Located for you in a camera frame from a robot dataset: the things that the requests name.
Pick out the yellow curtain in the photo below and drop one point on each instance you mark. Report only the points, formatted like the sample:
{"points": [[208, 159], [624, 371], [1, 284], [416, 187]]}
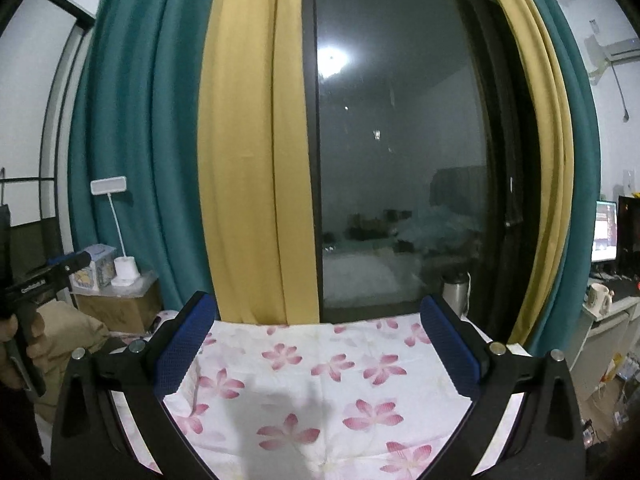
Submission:
{"points": [[545, 160], [240, 160]]}

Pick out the tan pillow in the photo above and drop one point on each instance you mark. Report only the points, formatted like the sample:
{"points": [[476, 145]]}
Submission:
{"points": [[65, 332]]}

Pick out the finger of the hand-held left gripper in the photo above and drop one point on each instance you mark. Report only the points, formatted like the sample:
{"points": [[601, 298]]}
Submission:
{"points": [[70, 262]]}

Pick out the white kettle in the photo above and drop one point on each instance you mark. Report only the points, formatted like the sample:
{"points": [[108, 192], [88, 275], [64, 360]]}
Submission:
{"points": [[600, 300]]}

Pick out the floral bed sheet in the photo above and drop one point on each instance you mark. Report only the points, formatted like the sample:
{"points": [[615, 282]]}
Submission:
{"points": [[310, 345]]}

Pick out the teal curtain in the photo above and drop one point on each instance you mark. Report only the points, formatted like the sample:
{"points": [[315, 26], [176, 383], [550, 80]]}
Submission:
{"points": [[140, 135], [580, 185]]}

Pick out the steel thermos flask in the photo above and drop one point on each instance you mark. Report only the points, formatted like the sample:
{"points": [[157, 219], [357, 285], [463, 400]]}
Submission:
{"points": [[455, 295]]}

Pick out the cardboard box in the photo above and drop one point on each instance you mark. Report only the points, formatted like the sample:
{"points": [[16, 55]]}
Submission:
{"points": [[115, 312]]}

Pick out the white desk lamp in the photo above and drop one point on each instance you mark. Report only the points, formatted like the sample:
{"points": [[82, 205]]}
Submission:
{"points": [[107, 186]]}

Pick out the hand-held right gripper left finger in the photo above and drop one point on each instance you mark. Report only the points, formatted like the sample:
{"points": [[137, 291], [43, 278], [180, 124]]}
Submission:
{"points": [[182, 347]]}

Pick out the printed tissue box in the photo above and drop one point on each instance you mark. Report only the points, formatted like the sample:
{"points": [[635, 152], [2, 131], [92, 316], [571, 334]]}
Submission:
{"points": [[97, 270]]}

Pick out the clear plastic box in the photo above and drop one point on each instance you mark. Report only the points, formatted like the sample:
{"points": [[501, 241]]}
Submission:
{"points": [[144, 285]]}

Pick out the black framed glass partition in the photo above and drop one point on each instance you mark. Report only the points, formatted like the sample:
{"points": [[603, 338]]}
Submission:
{"points": [[30, 85]]}

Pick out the white desk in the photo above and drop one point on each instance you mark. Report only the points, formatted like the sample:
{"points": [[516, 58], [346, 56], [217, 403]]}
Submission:
{"points": [[600, 342]]}

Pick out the lit computer monitor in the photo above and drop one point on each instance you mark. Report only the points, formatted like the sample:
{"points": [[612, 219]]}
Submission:
{"points": [[605, 230]]}

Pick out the person's left hand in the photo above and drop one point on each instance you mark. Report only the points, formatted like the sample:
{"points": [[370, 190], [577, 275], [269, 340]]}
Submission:
{"points": [[36, 345]]}

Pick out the black computer case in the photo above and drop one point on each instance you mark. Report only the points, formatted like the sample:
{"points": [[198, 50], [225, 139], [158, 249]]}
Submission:
{"points": [[629, 235]]}

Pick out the white air conditioner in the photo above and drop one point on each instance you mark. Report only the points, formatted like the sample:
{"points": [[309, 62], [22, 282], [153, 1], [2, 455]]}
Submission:
{"points": [[620, 50]]}

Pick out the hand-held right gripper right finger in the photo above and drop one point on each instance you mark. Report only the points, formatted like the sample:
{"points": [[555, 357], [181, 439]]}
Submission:
{"points": [[450, 347]]}

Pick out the black framed glass door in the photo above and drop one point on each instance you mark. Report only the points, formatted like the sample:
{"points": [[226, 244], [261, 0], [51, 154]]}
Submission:
{"points": [[400, 160]]}

